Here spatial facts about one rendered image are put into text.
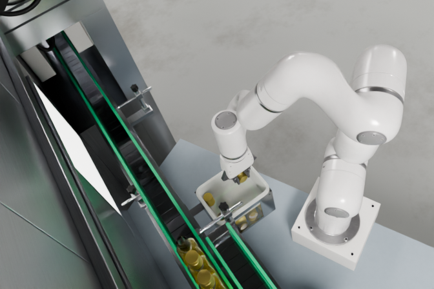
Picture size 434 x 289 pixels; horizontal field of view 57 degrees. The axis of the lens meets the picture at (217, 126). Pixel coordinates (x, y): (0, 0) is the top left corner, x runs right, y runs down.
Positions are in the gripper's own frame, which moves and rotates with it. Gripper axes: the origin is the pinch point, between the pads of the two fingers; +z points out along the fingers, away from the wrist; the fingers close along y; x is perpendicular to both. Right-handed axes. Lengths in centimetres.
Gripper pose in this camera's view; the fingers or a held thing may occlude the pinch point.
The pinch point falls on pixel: (241, 175)
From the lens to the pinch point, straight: 134.6
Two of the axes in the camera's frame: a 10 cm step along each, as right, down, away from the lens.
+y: -8.1, 5.4, -2.0
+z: 1.8, 5.7, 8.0
